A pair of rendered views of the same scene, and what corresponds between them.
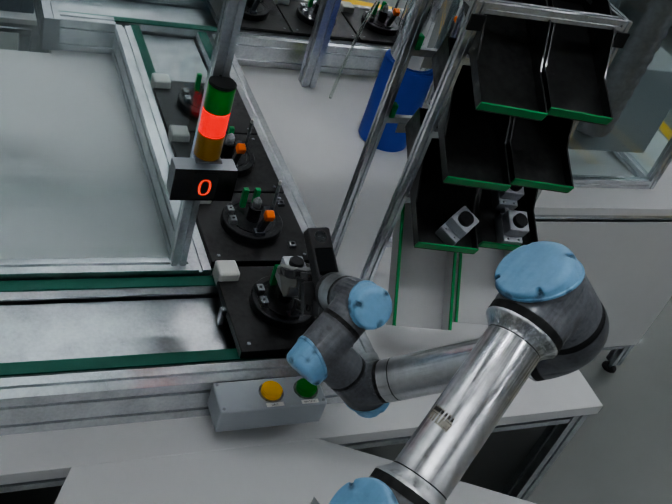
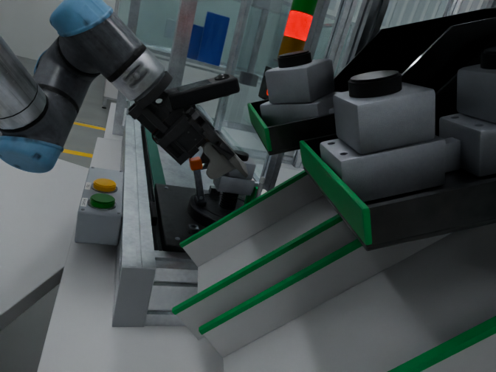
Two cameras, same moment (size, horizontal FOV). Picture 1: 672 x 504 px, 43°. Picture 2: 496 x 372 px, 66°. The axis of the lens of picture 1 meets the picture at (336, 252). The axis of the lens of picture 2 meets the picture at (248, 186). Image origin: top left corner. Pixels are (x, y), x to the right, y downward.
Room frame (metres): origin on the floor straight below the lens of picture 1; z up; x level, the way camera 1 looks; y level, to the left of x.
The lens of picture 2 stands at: (1.46, -0.57, 1.26)
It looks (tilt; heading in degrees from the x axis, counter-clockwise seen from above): 19 degrees down; 101
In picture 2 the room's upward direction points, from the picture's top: 15 degrees clockwise
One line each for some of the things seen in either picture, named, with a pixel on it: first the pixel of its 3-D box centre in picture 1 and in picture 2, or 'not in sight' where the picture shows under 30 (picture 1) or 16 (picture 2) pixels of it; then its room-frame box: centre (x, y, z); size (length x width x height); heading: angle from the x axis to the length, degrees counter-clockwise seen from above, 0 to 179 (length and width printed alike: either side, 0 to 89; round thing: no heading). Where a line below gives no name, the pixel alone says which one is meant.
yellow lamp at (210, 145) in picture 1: (209, 143); (291, 50); (1.31, 0.29, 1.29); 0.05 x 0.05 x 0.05
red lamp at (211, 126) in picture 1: (214, 120); (298, 26); (1.31, 0.29, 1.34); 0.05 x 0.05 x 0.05
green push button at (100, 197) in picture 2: (305, 388); (102, 203); (1.12, -0.04, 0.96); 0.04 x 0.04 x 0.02
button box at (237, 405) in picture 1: (267, 402); (102, 201); (1.08, 0.02, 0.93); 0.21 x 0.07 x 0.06; 122
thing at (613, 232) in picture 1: (511, 239); not in sight; (2.69, -0.60, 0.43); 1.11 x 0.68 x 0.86; 122
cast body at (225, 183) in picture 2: (291, 270); (241, 172); (1.32, 0.07, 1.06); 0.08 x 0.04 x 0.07; 33
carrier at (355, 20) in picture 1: (383, 14); not in sight; (2.85, 0.13, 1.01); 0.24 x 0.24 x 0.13; 32
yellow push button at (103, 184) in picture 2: (271, 391); (104, 187); (1.08, 0.02, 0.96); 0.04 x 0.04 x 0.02
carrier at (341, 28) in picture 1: (319, 6); not in sight; (2.72, 0.34, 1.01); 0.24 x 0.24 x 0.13; 32
